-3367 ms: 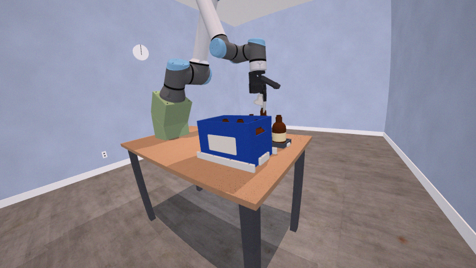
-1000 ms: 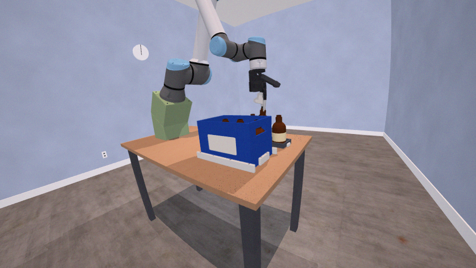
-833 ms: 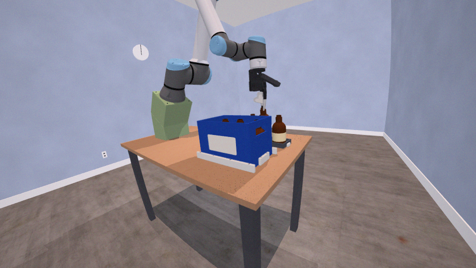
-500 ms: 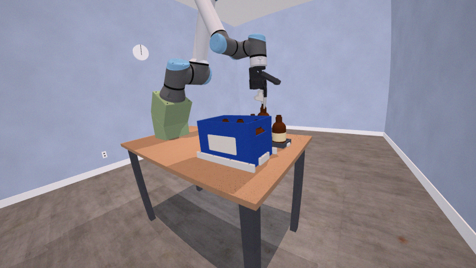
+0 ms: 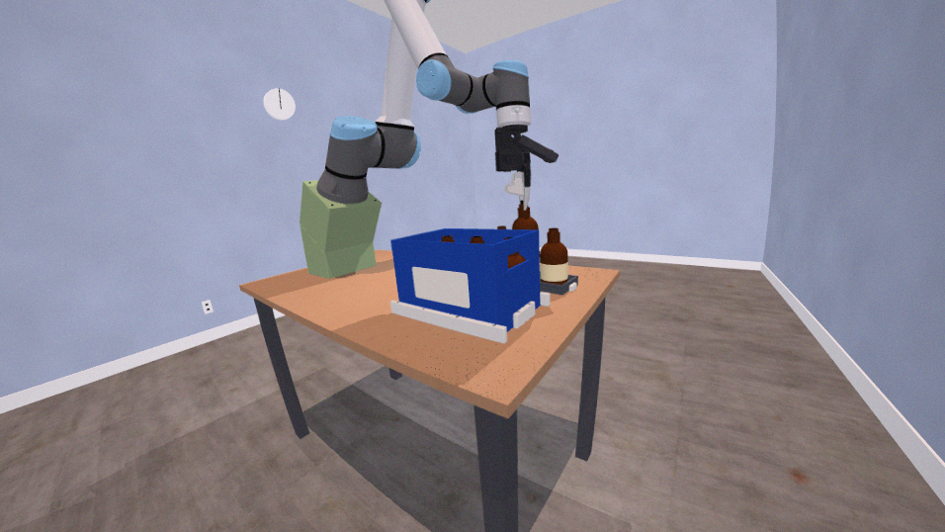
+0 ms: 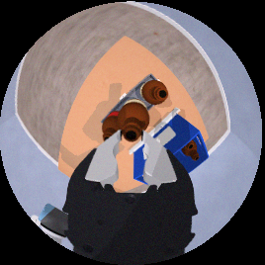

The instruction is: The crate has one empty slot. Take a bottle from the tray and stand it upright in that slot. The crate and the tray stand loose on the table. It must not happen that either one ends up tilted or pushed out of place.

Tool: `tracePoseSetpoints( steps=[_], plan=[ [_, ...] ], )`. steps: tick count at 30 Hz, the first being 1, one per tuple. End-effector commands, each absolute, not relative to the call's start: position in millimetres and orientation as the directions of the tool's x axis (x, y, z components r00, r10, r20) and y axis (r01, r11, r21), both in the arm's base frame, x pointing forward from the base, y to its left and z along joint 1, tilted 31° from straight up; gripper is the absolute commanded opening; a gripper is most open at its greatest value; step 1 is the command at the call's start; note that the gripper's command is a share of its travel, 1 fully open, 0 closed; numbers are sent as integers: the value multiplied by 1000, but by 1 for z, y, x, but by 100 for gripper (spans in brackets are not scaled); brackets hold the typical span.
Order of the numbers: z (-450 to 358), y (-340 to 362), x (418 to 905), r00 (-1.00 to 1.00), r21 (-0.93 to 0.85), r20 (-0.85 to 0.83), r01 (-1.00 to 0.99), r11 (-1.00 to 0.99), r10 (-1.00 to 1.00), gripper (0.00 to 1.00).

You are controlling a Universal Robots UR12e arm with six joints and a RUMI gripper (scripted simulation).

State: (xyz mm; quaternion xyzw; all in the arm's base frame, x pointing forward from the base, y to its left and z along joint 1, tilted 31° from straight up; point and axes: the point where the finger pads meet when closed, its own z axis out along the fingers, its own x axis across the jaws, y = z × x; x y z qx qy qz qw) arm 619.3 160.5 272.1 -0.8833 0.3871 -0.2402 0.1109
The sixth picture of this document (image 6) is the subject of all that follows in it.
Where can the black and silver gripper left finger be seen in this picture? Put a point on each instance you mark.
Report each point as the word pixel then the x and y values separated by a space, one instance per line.
pixel 98 168

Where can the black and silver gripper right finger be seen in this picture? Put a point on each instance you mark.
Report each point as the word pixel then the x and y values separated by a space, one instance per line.
pixel 164 170

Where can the brown glass bottle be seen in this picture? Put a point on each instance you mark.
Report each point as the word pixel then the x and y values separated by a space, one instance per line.
pixel 190 145
pixel 154 92
pixel 134 118
pixel 110 125
pixel 192 152

